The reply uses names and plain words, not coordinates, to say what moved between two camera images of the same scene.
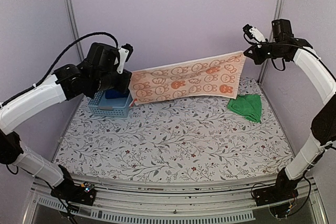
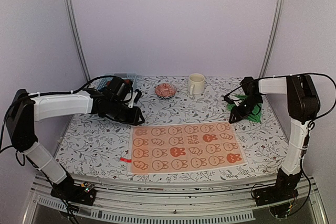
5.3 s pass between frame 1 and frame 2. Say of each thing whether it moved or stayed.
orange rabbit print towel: moved
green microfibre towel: stayed
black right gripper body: moved
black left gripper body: moved
